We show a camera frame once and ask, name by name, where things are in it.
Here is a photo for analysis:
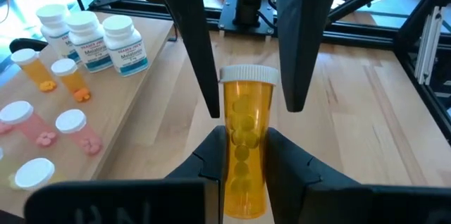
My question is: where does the black curved clamp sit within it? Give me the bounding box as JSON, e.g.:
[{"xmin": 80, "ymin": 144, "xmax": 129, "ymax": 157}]
[{"xmin": 8, "ymin": 37, "xmax": 49, "ymax": 54}]

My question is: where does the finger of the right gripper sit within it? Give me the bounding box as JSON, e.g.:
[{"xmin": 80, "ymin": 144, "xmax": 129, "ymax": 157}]
[
  {"xmin": 150, "ymin": 0, "xmax": 222, "ymax": 119},
  {"xmin": 276, "ymin": 0, "xmax": 349, "ymax": 113}
]

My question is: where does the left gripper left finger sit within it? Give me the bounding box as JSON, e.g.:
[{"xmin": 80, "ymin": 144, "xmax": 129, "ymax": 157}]
[{"xmin": 163, "ymin": 125, "xmax": 229, "ymax": 224}]

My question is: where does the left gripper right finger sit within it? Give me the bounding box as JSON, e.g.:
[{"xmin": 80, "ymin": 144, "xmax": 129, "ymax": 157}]
[{"xmin": 264, "ymin": 127, "xmax": 362, "ymax": 224}]

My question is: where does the small white ball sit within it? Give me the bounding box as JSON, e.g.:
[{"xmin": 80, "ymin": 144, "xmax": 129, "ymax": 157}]
[{"xmin": 0, "ymin": 100, "xmax": 59, "ymax": 148}]

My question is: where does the silver metal bracket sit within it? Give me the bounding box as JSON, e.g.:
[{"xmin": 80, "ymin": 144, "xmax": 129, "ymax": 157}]
[{"xmin": 414, "ymin": 4, "xmax": 444, "ymax": 86}]

